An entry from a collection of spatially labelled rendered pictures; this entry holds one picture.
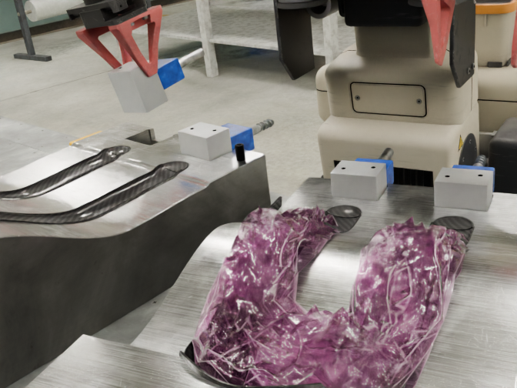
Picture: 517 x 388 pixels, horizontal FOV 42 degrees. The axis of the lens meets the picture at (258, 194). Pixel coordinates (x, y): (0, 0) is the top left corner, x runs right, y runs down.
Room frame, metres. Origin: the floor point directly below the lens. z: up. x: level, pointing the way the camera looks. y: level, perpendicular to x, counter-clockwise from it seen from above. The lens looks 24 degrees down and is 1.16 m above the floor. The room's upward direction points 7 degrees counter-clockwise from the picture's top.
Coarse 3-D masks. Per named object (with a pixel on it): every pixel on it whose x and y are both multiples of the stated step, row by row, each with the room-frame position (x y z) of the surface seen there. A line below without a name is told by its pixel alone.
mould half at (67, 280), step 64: (128, 128) 0.86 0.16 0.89; (64, 192) 0.68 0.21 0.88; (192, 192) 0.63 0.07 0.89; (256, 192) 0.69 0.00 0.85; (0, 256) 0.48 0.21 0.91; (64, 256) 0.52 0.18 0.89; (128, 256) 0.56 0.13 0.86; (0, 320) 0.47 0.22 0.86; (64, 320) 0.51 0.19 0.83; (0, 384) 0.46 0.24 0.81
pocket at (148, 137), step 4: (140, 132) 0.83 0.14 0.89; (144, 132) 0.84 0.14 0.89; (148, 132) 0.84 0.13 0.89; (152, 132) 0.84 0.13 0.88; (132, 136) 0.83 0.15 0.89; (136, 136) 0.83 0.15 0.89; (140, 136) 0.83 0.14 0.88; (144, 136) 0.84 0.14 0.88; (148, 136) 0.84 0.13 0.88; (152, 136) 0.84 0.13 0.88; (132, 140) 0.82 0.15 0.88; (136, 140) 0.83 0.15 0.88; (140, 140) 0.83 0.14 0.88; (144, 140) 0.84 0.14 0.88; (148, 140) 0.84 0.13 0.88; (152, 140) 0.84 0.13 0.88; (156, 140) 0.84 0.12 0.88; (160, 140) 0.84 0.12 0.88; (148, 144) 0.84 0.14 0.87; (152, 144) 0.84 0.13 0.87
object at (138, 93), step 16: (128, 64) 0.83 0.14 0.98; (160, 64) 0.83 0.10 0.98; (176, 64) 0.84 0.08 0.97; (112, 80) 0.82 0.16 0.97; (128, 80) 0.79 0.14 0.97; (144, 80) 0.79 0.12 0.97; (160, 80) 0.81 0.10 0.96; (176, 80) 0.83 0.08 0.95; (128, 96) 0.80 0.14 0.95; (144, 96) 0.79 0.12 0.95; (160, 96) 0.80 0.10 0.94; (144, 112) 0.79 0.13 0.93
